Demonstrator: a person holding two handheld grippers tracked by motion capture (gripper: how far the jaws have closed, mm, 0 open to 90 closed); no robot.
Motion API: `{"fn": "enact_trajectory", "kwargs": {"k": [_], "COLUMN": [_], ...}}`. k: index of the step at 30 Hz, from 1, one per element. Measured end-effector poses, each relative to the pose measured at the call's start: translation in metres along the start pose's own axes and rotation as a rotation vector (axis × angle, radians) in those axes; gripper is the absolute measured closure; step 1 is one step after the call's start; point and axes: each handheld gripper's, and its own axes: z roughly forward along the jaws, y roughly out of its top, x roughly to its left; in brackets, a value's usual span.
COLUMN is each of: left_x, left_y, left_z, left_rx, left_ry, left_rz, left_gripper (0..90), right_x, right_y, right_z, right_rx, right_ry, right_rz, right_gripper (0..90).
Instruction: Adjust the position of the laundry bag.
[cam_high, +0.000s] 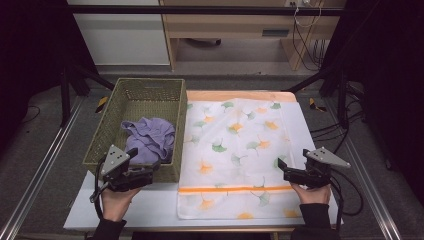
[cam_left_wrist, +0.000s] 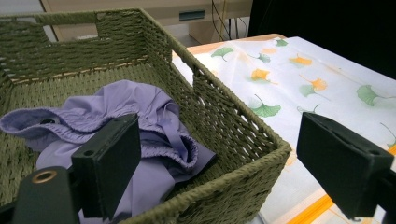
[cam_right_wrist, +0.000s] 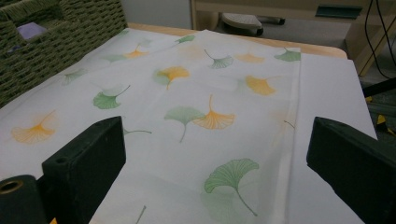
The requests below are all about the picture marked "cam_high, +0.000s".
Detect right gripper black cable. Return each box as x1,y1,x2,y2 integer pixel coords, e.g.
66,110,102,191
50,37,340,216
329,174,345,233

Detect yellow black tape piece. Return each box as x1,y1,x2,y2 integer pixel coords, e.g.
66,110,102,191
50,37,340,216
308,97,328,113
94,95,110,114

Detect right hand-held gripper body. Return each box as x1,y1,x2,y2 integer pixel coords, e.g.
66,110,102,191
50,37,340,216
283,146,351,189

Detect black metal stand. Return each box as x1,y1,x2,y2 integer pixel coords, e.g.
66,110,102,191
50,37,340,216
286,64,350,130
59,64,116,128

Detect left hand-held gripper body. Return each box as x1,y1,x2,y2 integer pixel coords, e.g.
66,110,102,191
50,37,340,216
99,144,156,193

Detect white cabinet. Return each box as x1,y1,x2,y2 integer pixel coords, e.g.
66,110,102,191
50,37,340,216
66,0,171,66

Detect black hanging cables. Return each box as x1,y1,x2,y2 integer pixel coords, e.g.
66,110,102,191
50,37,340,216
291,19,326,72

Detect purple garment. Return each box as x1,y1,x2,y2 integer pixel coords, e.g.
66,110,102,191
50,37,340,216
120,116,177,166

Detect aluminium floor rail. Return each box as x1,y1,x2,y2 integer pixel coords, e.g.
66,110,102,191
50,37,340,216
324,99,404,240
0,96,84,240

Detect green woven basket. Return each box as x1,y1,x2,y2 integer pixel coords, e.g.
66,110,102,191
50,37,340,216
82,77,188,184

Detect thin black floor cable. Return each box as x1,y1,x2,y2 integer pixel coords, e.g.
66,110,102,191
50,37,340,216
19,105,41,124

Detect black chair base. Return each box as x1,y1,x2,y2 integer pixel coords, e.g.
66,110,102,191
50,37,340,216
184,37,223,47

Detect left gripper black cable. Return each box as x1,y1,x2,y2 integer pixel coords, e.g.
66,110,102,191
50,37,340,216
89,158,108,219

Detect black floor cables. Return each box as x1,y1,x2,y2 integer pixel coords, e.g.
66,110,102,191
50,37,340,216
309,83,366,217

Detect dark curtain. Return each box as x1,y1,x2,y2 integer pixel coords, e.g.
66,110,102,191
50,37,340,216
319,0,424,208
0,0,98,151

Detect white hanging cable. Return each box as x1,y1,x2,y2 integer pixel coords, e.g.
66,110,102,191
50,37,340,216
293,0,323,29

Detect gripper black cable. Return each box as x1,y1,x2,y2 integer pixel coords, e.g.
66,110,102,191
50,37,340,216
89,158,108,219
329,174,345,233

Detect person's right hand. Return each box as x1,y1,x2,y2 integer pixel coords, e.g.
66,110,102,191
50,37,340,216
290,182,332,205

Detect black horizontal frame bar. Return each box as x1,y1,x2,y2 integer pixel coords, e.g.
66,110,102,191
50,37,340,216
66,4,348,16

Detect white leaf print laundry bag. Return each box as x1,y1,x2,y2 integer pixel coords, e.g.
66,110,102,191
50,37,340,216
176,97,316,221

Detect white board sheet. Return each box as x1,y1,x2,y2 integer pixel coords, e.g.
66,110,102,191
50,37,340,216
63,99,344,231

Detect person's left hand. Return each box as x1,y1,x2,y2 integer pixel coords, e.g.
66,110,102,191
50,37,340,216
100,186,143,223

